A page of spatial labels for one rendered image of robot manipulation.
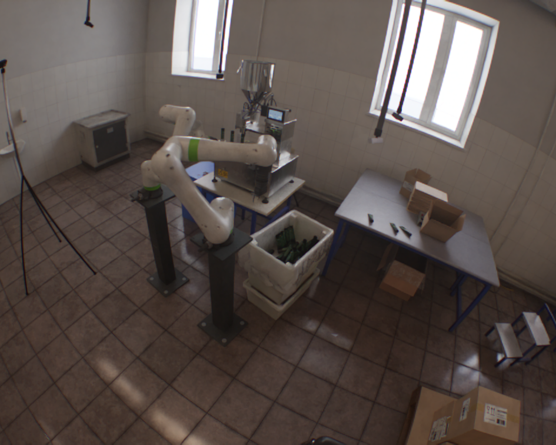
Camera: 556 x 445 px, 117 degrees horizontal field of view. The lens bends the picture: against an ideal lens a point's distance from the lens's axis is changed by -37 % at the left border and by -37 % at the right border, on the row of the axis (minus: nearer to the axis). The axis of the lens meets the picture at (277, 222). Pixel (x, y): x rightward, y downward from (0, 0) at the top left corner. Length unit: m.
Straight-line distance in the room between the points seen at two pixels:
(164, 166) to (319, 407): 1.79
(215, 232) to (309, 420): 1.42
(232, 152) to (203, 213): 0.30
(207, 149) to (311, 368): 1.68
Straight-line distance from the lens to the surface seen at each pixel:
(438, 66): 3.75
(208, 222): 1.24
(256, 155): 1.23
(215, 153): 1.25
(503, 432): 1.95
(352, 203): 2.50
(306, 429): 2.01
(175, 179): 1.16
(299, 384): 2.10
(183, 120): 1.82
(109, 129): 4.75
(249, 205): 2.17
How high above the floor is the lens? 1.93
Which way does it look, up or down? 36 degrees down
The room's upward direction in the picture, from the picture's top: 9 degrees clockwise
